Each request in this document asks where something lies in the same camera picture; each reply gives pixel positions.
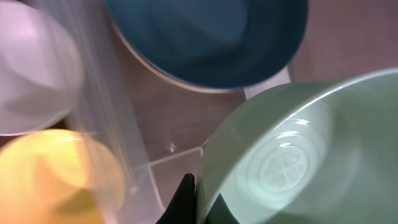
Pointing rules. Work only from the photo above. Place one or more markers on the mint green small bowl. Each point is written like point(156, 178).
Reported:
point(307, 153)

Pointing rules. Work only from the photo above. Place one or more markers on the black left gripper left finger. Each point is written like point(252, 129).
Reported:
point(182, 207)

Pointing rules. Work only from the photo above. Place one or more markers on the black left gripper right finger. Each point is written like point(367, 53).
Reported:
point(220, 213)

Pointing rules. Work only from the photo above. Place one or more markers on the clear plastic storage bin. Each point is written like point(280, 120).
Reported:
point(159, 131)

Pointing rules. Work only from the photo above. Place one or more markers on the yellow small bowl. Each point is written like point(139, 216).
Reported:
point(58, 176)

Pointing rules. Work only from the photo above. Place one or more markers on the blue bowl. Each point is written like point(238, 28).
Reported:
point(214, 43)

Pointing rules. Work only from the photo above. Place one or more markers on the white small bowl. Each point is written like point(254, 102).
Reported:
point(42, 71)

